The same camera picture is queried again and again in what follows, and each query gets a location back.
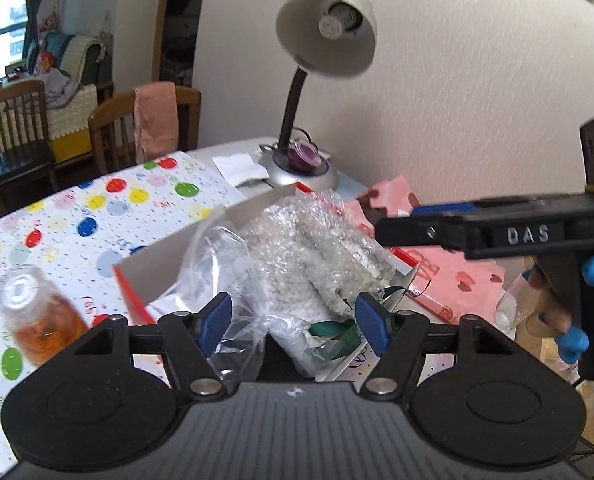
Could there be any white paper sheet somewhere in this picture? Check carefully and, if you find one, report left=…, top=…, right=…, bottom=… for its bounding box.
left=212, top=154, right=269, bottom=186

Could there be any tea bottle with white cap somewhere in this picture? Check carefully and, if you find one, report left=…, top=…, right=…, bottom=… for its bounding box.
left=0, top=265, right=90, bottom=367

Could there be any sofa with cream cover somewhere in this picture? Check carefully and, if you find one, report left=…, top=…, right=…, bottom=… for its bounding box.
left=27, top=32, right=115, bottom=166

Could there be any clear plastic bag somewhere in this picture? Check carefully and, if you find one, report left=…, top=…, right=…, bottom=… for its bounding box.
left=174, top=225, right=268, bottom=386

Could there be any grey curtain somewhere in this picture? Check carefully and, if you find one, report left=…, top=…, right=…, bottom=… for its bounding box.
left=24, top=0, right=52, bottom=68

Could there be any pink towel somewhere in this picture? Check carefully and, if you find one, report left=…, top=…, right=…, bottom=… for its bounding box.
left=133, top=81, right=180, bottom=163

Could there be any balloon print tablecloth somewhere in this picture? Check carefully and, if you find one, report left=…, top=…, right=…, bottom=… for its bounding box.
left=0, top=150, right=458, bottom=476

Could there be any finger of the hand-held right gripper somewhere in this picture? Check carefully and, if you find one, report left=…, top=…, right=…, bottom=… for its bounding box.
left=409, top=200, right=483, bottom=218
left=375, top=214, right=470, bottom=251

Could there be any lilac garment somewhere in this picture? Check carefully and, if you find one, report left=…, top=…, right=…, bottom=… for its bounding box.
left=44, top=67, right=80, bottom=108

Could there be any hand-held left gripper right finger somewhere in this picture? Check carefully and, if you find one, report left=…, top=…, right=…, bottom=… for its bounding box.
left=355, top=293, right=520, bottom=401

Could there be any pink heart print bag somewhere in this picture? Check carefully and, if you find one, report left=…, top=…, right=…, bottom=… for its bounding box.
left=344, top=174, right=508, bottom=326

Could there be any red cardboard box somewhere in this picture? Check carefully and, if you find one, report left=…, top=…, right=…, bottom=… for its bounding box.
left=112, top=182, right=428, bottom=326

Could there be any person's right hand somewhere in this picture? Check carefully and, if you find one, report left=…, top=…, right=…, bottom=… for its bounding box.
left=522, top=252, right=594, bottom=363

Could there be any bubble wrap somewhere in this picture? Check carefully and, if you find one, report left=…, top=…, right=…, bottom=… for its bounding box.
left=242, top=189, right=398, bottom=321

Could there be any wooden chair dark seat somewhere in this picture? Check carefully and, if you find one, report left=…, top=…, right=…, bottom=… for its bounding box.
left=0, top=79, right=60, bottom=206

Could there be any printed pouch with green ribbon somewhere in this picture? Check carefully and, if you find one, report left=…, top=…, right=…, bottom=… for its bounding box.
left=304, top=280, right=428, bottom=366

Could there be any purple round object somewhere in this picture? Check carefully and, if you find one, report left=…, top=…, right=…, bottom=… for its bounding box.
left=287, top=141, right=323, bottom=171

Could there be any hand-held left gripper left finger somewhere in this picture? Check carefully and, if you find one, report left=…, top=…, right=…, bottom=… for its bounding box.
left=69, top=292, right=233, bottom=401

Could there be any grey desk lamp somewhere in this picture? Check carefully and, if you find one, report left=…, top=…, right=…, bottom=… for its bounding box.
left=257, top=0, right=379, bottom=190

